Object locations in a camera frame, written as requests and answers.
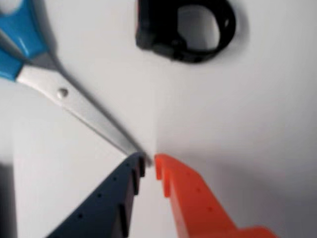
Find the slate grey gripper finger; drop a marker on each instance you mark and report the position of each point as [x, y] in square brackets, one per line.
[104, 205]

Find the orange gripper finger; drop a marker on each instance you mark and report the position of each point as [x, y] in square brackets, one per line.
[198, 205]

